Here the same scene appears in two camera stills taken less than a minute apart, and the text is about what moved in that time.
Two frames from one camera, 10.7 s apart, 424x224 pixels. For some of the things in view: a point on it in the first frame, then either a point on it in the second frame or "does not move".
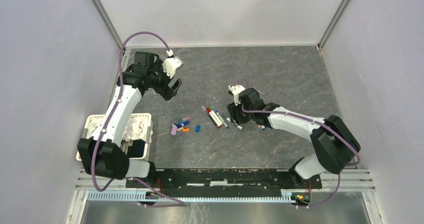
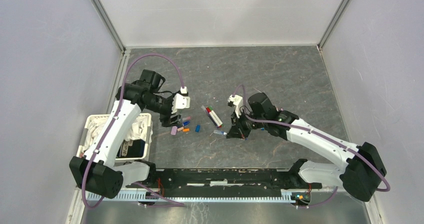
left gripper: (167, 93) to (166, 120)
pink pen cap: (174, 130) does not move
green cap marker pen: (210, 108) does not move
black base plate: (227, 181) does not move
